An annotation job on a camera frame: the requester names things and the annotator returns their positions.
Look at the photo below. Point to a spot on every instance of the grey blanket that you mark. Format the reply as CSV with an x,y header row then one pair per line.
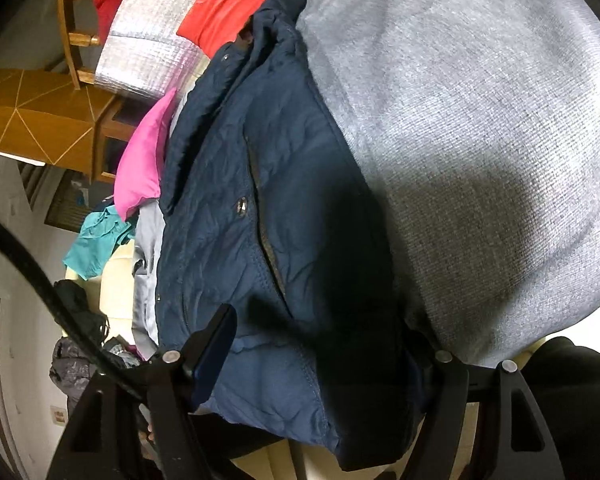
x,y
480,110

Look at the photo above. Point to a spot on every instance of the cream leather sofa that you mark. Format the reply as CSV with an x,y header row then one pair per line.
x,y
120,285

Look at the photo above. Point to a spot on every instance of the white wall switch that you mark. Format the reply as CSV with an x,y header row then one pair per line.
x,y
58,416

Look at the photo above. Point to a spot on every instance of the shiny dark grey jacket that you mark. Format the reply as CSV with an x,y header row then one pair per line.
x,y
67,365

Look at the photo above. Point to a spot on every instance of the teal garment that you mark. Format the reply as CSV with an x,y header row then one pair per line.
x,y
95,245

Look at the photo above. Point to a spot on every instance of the black garment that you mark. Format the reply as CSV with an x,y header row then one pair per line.
x,y
75,300

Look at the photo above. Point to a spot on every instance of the silver foil insulation mat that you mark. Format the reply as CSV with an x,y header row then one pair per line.
x,y
145,25

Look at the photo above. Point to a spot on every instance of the navy quilted jacket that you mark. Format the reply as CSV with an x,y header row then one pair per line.
x,y
280,210

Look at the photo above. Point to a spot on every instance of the person's black trousers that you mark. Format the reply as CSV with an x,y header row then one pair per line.
x,y
580,410

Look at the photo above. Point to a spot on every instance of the red pillow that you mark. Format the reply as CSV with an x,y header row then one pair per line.
x,y
220,5

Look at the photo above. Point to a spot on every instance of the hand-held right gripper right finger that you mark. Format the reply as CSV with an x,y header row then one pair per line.
x,y
450,395

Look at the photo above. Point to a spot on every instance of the pink pillow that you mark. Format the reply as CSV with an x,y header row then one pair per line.
x,y
142,160

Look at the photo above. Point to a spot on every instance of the wooden stair railing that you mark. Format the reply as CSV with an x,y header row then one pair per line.
x,y
67,35

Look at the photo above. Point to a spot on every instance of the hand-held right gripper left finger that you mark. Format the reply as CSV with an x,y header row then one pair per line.
x,y
215,355

